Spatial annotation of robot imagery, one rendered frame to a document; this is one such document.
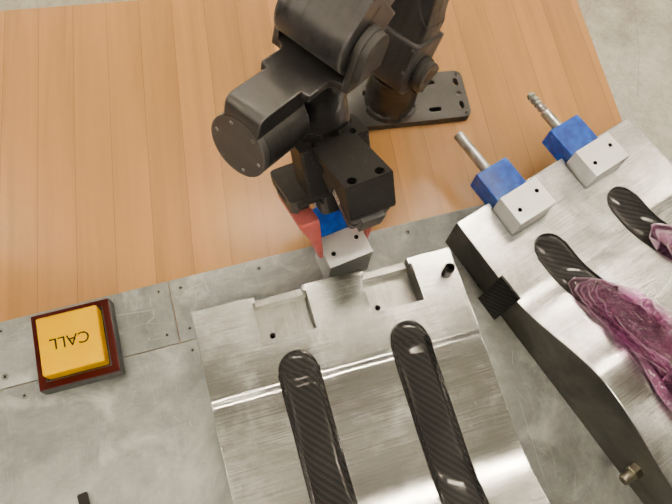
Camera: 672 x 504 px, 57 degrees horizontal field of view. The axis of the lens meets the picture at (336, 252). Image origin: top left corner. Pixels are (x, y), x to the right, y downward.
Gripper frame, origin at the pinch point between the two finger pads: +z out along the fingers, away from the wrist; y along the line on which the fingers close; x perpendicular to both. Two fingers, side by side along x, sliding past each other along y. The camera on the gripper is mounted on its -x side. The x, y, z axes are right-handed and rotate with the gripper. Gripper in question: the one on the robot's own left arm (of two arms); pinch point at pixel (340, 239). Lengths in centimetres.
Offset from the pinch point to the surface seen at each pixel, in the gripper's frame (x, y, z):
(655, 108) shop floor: 68, 121, 58
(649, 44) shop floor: 85, 133, 48
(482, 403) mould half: -20.3, 4.4, 7.2
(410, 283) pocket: -7.5, 4.2, 2.4
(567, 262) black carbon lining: -10.6, 21.4, 5.6
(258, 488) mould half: -18.7, -17.1, 6.6
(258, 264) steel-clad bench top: 4.6, -8.6, 2.9
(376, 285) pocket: -6.4, 0.9, 1.8
